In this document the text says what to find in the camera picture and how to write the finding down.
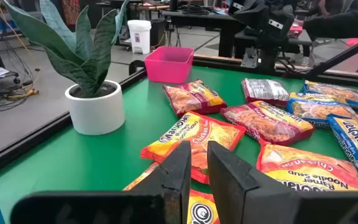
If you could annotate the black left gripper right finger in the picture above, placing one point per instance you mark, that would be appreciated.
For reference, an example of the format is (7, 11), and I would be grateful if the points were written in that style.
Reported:
(232, 180)

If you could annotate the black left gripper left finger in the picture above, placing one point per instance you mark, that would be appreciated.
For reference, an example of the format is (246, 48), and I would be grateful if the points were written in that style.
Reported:
(172, 174)

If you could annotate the orange chicken noodle pack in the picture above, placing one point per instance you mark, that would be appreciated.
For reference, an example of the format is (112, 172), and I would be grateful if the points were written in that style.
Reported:
(202, 211)
(306, 168)
(197, 130)

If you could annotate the red beef noodle pack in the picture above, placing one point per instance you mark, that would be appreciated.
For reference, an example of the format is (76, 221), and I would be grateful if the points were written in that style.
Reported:
(266, 123)
(185, 99)
(264, 90)

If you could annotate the blue soy sauce noodle pack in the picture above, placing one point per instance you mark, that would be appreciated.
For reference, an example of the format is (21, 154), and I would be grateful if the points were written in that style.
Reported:
(334, 90)
(319, 110)
(356, 140)

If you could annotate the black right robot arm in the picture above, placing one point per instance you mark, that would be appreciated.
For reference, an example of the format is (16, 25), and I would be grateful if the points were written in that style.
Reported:
(259, 18)

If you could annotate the snake plant in white pot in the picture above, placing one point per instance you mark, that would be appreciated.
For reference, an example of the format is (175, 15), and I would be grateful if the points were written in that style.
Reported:
(95, 112)

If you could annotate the pink plastic bin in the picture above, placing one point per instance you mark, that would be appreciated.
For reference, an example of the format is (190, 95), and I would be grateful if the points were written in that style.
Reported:
(166, 71)

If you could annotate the white trash bin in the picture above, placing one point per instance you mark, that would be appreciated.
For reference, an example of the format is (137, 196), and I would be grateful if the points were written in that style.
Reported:
(139, 37)

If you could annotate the black waste bin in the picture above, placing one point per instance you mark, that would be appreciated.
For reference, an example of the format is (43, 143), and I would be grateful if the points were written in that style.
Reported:
(158, 32)

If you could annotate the black computer desk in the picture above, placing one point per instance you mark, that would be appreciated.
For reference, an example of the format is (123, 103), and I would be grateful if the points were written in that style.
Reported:
(225, 34)

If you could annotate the small red device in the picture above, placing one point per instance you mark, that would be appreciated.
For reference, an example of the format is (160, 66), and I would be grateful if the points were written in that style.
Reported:
(295, 31)

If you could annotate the person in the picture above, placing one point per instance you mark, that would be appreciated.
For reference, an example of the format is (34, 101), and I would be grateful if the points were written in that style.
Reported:
(337, 25)

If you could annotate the red patterned wall tapestry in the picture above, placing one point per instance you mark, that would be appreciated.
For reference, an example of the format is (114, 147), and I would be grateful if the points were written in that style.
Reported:
(71, 12)

